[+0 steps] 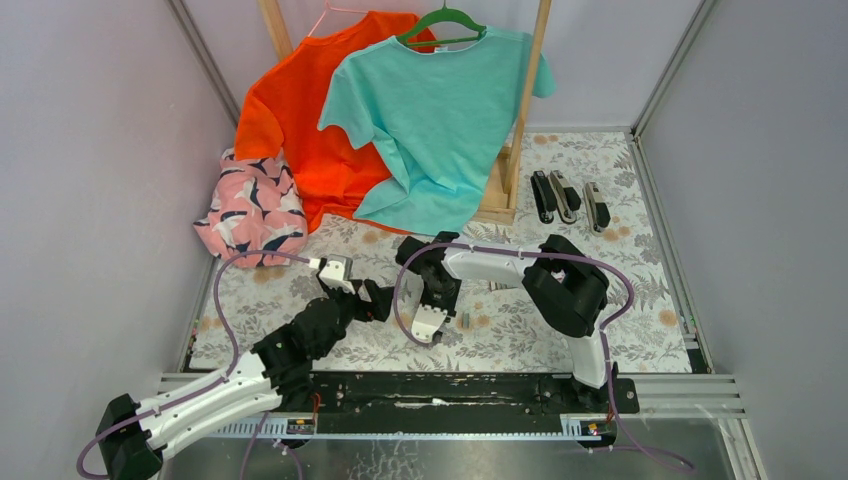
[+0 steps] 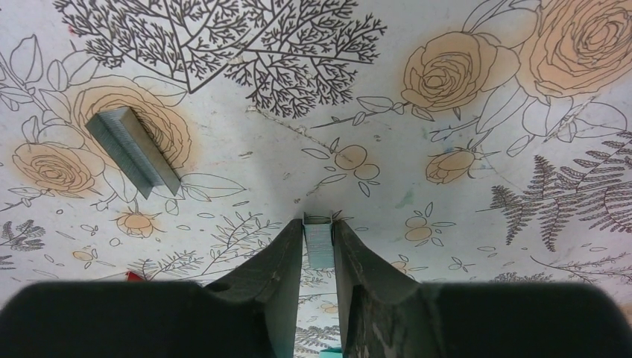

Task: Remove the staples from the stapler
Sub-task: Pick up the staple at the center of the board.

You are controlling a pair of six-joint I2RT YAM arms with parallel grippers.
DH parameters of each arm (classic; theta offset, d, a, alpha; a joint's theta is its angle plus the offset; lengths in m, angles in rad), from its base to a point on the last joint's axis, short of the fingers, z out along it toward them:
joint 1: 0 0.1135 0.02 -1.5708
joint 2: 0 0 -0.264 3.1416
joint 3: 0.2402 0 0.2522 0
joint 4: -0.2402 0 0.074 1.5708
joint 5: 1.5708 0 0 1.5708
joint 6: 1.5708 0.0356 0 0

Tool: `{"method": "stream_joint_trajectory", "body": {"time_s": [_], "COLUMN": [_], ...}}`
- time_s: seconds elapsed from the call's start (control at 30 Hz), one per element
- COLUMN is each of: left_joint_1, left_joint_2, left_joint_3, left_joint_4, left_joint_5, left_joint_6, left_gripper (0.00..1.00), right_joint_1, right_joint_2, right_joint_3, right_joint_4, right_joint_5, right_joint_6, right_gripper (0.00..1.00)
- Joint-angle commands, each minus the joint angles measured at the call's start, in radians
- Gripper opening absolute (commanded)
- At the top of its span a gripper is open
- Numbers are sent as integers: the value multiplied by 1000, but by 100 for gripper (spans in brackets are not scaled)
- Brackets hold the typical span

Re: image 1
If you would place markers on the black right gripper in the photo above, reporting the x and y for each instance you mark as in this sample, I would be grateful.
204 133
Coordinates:
450 306

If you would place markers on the wooden rack post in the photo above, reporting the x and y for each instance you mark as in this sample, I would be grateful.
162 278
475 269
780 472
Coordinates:
526 99
276 27

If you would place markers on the wooden rack left post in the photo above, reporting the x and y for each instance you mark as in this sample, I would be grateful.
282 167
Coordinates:
276 27

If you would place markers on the wooden rack right post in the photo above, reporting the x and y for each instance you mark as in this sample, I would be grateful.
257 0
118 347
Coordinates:
526 99

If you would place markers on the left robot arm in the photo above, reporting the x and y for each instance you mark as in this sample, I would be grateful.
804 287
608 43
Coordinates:
135 438

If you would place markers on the pink clothes hanger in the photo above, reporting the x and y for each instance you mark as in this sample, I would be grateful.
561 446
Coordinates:
328 10

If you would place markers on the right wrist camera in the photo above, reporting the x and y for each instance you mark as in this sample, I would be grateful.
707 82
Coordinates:
427 323

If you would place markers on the wooden rack base tray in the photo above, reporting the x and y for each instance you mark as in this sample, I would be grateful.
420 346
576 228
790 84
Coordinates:
499 203

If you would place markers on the teal t-shirt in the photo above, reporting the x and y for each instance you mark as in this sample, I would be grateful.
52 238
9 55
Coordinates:
437 120

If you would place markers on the pink bird-pattern cloth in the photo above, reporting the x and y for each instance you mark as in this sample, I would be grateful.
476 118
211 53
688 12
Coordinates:
255 206

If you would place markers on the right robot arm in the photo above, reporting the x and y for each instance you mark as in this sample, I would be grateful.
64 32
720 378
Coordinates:
569 295

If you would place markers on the beige and black stapler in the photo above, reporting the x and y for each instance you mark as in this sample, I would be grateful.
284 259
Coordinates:
567 198

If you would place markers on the green clothes hanger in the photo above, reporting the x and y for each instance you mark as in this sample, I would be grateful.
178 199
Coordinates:
443 26

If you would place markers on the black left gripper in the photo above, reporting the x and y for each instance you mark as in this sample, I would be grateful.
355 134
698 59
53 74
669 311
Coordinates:
382 304

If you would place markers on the orange t-shirt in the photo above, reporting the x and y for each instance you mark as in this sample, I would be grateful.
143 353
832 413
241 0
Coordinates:
281 113

